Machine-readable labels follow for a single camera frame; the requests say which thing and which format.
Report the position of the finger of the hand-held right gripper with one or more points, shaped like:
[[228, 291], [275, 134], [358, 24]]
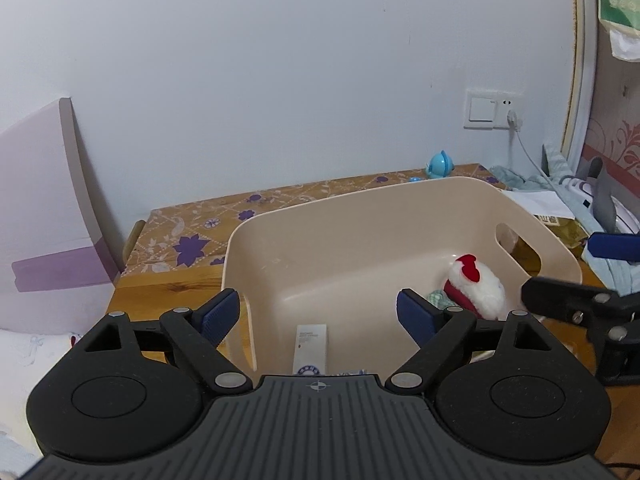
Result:
[[560, 300], [615, 246]]

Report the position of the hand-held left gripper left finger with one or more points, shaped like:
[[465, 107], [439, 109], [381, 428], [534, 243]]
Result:
[[220, 316]]

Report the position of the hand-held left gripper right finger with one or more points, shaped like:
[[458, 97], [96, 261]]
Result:
[[415, 316]]

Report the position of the green plaid cloth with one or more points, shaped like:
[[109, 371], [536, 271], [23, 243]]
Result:
[[437, 300]]

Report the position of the white red plush cat toy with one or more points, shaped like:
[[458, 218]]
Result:
[[475, 285]]

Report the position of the beige plastic storage bin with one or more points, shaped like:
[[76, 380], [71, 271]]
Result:
[[350, 250]]

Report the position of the white rectangular box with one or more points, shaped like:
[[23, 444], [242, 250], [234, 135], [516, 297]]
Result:
[[311, 347]]

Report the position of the white handheld device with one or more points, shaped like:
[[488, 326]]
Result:
[[625, 215]]

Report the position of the gold packaging box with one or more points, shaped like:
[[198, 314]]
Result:
[[565, 235]]

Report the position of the white paper sheet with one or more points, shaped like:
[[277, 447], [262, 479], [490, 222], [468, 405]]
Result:
[[542, 204]]

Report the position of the floral patterned cabinet top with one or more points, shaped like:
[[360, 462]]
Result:
[[210, 230]]

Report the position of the floral bed headboard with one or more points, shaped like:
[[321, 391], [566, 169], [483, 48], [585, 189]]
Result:
[[617, 125]]

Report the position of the small red white item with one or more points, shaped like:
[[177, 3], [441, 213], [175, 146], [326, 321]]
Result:
[[76, 339]]

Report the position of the blue plastic toy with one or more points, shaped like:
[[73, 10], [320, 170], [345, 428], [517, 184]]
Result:
[[440, 165]]

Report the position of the white purple leaning board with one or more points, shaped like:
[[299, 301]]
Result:
[[45, 225]]

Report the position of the white printed bedding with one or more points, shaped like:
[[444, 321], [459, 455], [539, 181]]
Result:
[[30, 385]]

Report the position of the green tissue box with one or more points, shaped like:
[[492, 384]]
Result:
[[620, 5]]

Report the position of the white wall socket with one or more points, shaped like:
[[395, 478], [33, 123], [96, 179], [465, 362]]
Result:
[[510, 110]]

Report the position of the white wall switch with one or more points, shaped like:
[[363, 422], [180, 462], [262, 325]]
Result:
[[479, 109]]

